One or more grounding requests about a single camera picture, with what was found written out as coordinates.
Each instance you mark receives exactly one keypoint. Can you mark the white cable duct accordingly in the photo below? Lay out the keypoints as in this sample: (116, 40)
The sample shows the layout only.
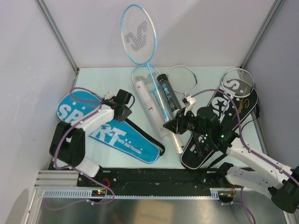
(100, 194)

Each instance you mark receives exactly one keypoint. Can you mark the black shuttlecock tube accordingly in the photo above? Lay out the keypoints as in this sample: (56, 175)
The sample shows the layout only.
(170, 95)

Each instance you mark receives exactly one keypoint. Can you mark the white racket with black handle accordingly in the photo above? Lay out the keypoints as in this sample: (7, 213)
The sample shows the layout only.
(182, 79)

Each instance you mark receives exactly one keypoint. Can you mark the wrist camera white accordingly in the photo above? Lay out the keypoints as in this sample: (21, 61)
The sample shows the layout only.
(109, 95)
(189, 102)

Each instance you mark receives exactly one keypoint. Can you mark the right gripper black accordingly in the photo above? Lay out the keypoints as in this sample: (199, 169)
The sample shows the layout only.
(177, 125)

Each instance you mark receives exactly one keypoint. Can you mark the blue racket bag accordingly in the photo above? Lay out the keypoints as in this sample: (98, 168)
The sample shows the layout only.
(124, 136)

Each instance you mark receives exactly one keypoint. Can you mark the white shuttlecock tube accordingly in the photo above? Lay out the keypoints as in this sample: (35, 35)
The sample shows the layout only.
(151, 109)

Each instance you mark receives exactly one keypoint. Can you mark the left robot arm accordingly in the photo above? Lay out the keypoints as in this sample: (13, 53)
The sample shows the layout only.
(68, 143)

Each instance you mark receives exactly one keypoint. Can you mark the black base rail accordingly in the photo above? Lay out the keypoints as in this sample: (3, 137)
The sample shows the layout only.
(161, 181)

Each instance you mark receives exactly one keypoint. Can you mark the white racket on black bag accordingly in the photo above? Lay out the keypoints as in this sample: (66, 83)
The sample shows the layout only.
(237, 83)

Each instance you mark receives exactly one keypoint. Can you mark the black racket bag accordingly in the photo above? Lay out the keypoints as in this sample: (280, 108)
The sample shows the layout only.
(193, 158)

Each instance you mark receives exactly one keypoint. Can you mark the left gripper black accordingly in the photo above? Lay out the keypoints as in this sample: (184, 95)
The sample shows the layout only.
(127, 113)

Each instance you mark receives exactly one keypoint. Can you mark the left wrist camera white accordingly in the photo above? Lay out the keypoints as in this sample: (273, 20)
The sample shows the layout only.
(109, 95)

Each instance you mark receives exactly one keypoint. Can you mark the left aluminium frame post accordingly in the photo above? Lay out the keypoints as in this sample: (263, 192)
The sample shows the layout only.
(57, 34)

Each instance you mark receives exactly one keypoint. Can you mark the blue racket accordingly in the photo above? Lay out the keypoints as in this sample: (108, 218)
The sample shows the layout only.
(140, 43)
(141, 73)

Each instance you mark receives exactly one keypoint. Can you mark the aluminium frame post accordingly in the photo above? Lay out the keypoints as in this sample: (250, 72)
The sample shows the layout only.
(57, 34)
(271, 15)

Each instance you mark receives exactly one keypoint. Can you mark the right aluminium frame post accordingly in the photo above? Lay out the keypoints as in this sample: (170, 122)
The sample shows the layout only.
(271, 15)

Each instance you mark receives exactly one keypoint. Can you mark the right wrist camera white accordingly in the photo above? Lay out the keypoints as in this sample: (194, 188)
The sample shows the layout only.
(189, 102)

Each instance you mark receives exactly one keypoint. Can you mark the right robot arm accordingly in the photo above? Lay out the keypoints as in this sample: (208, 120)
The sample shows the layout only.
(275, 180)

